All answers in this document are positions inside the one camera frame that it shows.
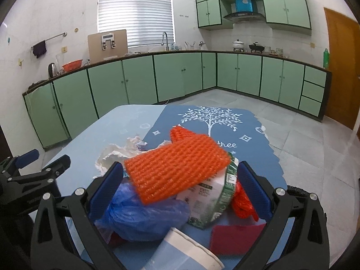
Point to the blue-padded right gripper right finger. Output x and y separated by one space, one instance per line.
295 235

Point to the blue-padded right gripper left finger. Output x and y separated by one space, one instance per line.
64 234

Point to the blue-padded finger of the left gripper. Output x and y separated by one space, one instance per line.
26 159

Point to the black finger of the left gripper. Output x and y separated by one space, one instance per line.
57 167

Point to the white tissue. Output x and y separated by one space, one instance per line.
114 153

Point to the blue plastic bag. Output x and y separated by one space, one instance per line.
133 221

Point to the dark red scouring pad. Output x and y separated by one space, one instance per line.
231 240

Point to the orange foam fruit net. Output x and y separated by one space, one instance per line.
168 170

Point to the green white paper carton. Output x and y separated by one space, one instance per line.
210 198

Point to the white blue paper cup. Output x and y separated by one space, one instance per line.
179 251

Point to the green lower kitchen cabinets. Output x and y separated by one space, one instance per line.
62 107

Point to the black lined trash bin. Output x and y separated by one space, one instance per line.
297 192

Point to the chrome kitchen faucet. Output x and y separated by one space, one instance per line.
165 41

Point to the blue tree-print tablecloth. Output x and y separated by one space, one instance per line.
237 131

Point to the steel electric kettle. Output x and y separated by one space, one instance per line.
52 70

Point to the orange plastic basin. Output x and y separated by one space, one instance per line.
71 66

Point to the dark hanging towel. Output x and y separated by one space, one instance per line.
39 49

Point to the cardboard box with scale picture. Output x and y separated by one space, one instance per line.
107 45

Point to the chrome towel bar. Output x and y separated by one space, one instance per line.
64 34

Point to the white window blinds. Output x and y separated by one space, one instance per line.
143 20

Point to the green bottle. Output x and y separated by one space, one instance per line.
326 59

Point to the black wok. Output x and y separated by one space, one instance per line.
256 48

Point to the white cooking pot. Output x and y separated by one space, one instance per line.
238 46

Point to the brown wooden door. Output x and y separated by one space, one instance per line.
343 101

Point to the black range hood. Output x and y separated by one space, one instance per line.
241 17

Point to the blue box on hood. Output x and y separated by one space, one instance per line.
244 5

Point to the green upper wall cabinets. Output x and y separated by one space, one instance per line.
287 15

